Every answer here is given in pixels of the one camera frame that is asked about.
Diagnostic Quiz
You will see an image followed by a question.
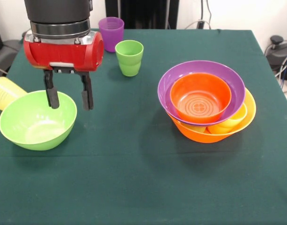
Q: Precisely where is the light green tapered cup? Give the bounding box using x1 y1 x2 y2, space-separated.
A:
182 123 207 133

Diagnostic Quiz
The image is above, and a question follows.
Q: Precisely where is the purple bowl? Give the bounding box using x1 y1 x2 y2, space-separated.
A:
157 60 246 127

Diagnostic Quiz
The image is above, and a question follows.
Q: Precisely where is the grey cable with plug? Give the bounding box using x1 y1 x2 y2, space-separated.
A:
185 20 212 30

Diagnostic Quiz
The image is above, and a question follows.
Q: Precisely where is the green bowl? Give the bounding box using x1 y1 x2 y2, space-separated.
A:
0 90 78 151

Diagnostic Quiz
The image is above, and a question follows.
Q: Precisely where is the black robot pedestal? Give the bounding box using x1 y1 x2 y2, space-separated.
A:
105 0 179 30

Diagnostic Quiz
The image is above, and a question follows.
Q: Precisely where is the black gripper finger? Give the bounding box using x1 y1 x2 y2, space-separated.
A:
43 69 60 110
77 72 94 111

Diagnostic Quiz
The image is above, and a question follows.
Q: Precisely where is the green stepped cup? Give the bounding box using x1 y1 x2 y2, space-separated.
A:
114 40 144 77

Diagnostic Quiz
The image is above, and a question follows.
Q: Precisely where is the large yellow-orange bowl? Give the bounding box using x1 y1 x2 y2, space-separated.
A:
166 89 257 144

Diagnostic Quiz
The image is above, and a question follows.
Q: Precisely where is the yellow-orange stepped cup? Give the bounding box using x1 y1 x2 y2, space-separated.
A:
207 103 249 135

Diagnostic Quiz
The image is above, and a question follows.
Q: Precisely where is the black hanging cable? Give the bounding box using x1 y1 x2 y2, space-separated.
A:
205 0 213 30

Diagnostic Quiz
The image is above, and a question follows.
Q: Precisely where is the blue and white cable bundle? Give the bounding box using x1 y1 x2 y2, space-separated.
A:
274 51 287 89

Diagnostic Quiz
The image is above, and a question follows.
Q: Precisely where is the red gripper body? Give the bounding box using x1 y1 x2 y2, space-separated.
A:
23 30 105 75

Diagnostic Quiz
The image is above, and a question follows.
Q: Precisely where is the dark green tablecloth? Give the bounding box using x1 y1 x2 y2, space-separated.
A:
0 27 287 225

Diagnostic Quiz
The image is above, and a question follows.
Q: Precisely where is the yellow tapered cup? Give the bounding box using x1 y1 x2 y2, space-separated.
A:
0 76 28 111

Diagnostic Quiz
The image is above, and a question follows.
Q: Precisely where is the orange-red bowl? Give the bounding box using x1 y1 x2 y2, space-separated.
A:
169 72 232 124

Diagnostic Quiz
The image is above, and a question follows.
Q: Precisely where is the grey office chair base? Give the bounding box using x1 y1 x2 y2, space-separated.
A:
0 18 24 75

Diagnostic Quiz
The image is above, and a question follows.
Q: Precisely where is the purple cup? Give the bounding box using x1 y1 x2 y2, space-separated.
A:
98 16 125 53

